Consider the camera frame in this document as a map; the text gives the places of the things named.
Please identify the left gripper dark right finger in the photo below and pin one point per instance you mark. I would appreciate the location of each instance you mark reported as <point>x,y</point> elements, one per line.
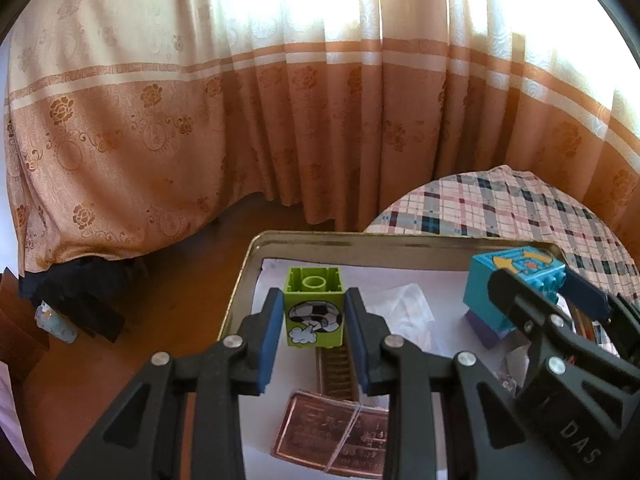
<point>366,332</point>

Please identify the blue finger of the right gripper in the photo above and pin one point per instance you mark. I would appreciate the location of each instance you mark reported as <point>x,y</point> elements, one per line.
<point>592,301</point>

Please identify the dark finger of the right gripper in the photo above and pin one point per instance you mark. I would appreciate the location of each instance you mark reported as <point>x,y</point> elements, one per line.
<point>521,304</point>

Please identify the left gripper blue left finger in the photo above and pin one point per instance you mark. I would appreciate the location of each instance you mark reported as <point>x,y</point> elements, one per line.
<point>270,326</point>

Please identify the green toy brick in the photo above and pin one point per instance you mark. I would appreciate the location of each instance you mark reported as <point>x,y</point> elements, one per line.
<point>314,307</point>

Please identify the clear plastic box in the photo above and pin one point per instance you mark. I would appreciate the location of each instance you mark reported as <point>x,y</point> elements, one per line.
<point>406,313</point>

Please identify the blue toy brick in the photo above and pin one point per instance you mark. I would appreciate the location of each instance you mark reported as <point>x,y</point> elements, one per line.
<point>537,269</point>

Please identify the purple foam block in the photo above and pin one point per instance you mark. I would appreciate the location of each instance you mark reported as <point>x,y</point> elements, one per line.
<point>490,328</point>

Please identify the brown plastic comb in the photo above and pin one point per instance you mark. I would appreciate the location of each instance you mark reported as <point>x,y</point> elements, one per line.
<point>336,375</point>

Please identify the copper embossed metal tin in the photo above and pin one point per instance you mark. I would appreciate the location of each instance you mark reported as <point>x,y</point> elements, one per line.
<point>339,437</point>

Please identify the plaid tablecloth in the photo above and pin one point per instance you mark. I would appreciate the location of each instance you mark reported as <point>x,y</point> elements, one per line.
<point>516,205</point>

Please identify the small patterned bottle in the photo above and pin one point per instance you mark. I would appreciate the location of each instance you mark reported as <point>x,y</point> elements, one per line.
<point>55,324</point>

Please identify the orange cream patterned curtain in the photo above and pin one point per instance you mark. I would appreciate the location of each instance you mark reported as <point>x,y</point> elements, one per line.
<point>130,124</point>

